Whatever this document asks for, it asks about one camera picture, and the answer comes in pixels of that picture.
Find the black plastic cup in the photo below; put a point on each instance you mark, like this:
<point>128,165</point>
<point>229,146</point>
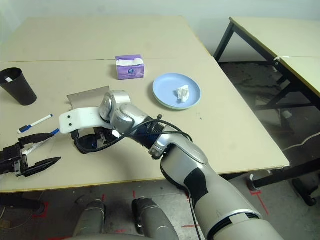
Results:
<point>20,90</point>

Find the grey glasses case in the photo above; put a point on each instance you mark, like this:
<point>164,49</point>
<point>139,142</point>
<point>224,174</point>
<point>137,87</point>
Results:
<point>85,98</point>

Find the blue plate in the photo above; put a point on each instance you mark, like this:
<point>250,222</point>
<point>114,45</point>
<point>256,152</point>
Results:
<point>165,90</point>

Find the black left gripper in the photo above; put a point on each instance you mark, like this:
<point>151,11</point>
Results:
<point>11,160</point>

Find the grey robot leg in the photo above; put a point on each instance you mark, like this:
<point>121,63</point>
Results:
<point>155,220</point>
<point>90,217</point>

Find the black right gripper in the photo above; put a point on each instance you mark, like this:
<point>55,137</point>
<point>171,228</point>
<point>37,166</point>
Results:
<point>105,133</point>

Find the white marker with barcode print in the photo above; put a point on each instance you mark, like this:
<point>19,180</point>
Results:
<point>55,131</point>

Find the black table foot bar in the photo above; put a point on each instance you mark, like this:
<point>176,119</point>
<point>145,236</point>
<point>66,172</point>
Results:
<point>275,178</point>
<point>22,200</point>

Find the grey robot torso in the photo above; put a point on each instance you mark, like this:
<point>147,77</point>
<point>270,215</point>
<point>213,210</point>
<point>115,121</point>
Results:
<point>105,237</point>

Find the grey robot right leg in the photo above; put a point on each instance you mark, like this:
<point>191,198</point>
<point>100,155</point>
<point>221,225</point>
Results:
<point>155,220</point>

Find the black furniture foot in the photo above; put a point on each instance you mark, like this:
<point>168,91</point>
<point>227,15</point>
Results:
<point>305,192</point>

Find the white marker with eraser cap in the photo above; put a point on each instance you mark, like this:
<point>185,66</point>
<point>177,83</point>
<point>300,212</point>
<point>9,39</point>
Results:
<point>37,123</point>

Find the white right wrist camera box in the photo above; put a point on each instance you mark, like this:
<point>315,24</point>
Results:
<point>80,118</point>

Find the white tissue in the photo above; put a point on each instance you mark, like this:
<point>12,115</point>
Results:
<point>182,93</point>

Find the white strip on side table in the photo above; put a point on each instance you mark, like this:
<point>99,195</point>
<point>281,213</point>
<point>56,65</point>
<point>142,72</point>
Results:
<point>281,57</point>

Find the beige side table black legs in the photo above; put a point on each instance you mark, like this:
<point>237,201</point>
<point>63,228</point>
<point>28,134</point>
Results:
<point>275,35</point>

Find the grey robot left leg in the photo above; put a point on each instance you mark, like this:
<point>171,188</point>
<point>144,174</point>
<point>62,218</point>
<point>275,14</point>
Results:
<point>90,217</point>

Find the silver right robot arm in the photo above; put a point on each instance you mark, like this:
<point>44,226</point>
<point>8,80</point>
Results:
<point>190,155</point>

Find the purple tissue box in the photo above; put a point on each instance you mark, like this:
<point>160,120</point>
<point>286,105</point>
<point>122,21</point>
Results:
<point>130,72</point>

